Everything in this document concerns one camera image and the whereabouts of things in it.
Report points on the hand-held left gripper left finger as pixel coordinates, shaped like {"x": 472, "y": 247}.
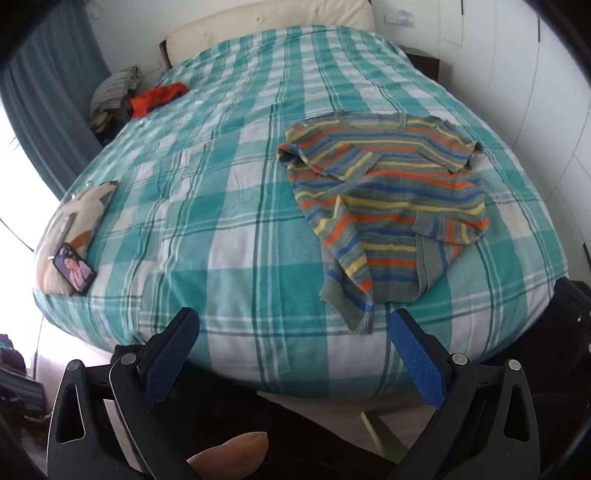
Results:
{"x": 171, "y": 355}

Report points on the white wall socket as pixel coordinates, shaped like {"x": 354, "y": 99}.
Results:
{"x": 400, "y": 16}

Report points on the striped knit sweater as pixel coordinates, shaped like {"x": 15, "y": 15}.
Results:
{"x": 392, "y": 198}

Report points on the dark striped bag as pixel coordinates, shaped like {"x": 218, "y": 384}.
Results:
{"x": 16, "y": 374}

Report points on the orange cloth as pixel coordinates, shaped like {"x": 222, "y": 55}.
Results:
{"x": 154, "y": 98}

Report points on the teal plaid bedspread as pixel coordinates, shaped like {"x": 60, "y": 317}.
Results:
{"x": 221, "y": 221}

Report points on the blue curtain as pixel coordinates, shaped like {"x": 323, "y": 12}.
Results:
{"x": 51, "y": 92}

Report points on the eyeglasses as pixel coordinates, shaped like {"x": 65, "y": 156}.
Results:
{"x": 87, "y": 185}

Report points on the beige patterned pillow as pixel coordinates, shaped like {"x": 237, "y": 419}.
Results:
{"x": 78, "y": 217}

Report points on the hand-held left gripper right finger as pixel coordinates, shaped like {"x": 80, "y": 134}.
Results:
{"x": 418, "y": 357}

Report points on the dark wooden nightstand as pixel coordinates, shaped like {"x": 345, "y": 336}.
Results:
{"x": 425, "y": 57}

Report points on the pile of grey striped clothes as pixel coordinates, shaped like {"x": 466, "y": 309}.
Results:
{"x": 111, "y": 92}

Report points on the cream padded headboard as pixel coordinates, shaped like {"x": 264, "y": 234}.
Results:
{"x": 258, "y": 23}

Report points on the black smartphone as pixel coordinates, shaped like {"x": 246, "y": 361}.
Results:
{"x": 74, "y": 269}

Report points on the person's dark trousers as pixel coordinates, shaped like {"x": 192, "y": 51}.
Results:
{"x": 295, "y": 438}

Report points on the green stick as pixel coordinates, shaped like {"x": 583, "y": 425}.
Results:
{"x": 381, "y": 434}

